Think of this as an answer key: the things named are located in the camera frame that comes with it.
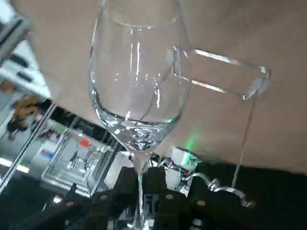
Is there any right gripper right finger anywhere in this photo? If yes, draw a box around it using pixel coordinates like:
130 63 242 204
143 166 266 230

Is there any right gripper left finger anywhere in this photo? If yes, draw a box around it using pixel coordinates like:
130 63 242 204
14 166 141 230

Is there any clear glass goblet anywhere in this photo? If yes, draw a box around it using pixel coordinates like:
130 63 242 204
88 0 193 230

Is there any person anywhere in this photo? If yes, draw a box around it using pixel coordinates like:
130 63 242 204
6 92 52 141

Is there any aluminium frame rail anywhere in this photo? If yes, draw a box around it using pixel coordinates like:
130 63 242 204
0 103 58 187

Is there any wire goblet holder rack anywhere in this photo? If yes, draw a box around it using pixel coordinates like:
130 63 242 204
166 46 273 208

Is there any aluminium camera post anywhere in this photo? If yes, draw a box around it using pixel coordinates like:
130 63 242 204
0 15 33 63

